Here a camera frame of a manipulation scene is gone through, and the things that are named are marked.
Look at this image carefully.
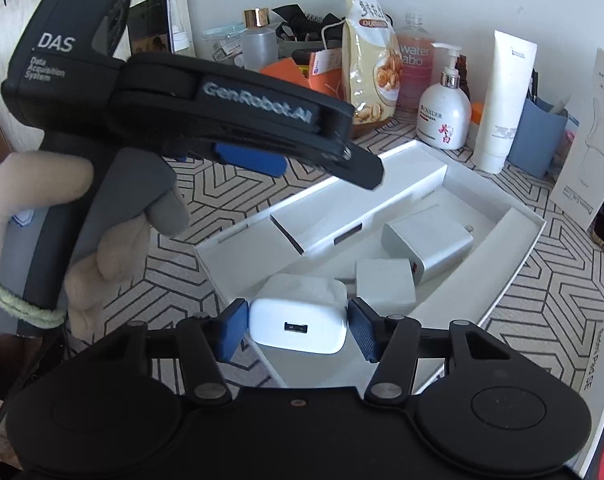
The peanut snack bag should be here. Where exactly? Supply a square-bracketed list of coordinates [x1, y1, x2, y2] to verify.
[338, 0, 401, 127]

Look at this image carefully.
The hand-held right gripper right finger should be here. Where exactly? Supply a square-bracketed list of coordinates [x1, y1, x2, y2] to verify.
[348, 297, 513, 405]

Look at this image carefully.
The person's left hand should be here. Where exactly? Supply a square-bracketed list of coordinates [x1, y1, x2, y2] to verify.
[0, 152, 190, 346]

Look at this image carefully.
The clear plastic case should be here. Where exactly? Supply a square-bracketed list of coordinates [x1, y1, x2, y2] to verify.
[203, 22, 246, 67]

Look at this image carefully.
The white pump bottle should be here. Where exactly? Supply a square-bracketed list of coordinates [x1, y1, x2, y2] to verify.
[415, 42, 473, 150]

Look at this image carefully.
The large silver charger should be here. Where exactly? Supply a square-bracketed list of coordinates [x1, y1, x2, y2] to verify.
[381, 217, 476, 286]

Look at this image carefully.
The orange cardboard box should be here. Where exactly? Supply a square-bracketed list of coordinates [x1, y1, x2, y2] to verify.
[259, 56, 353, 107]

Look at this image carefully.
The dark tablet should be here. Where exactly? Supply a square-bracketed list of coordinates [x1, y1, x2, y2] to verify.
[128, 0, 175, 59]

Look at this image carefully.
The pink liquid clear bottle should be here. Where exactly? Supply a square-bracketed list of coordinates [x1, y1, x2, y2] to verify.
[396, 12, 447, 116]

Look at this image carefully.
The blue pen holder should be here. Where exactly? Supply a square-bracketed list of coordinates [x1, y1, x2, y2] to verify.
[507, 94, 579, 179]

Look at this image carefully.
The white rounded charger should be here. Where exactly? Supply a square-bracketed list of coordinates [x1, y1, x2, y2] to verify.
[249, 274, 350, 356]

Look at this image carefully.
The white cardboard box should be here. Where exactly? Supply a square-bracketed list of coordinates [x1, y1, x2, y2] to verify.
[194, 140, 548, 389]

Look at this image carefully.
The small grey cube charger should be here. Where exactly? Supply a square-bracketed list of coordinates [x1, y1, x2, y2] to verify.
[354, 258, 417, 317]

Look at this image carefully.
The white paper leaflet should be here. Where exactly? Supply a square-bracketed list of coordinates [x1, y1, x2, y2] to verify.
[549, 48, 604, 219]

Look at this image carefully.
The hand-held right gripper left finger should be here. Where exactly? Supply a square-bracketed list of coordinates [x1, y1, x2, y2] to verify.
[126, 298, 249, 406]

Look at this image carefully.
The black hair brush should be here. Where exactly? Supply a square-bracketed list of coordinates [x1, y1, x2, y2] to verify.
[272, 5, 343, 43]

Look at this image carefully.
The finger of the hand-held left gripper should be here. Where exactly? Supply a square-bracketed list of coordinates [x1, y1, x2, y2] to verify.
[214, 141, 287, 177]
[282, 139, 385, 191]

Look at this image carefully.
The white tablet box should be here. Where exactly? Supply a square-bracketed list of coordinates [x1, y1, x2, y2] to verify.
[576, 309, 604, 480]

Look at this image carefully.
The clear bottle gold cap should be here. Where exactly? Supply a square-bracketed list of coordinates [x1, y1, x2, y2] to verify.
[240, 8, 279, 74]

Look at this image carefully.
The white cosmetic tube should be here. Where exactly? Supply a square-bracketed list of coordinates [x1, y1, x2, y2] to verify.
[471, 30, 538, 175]

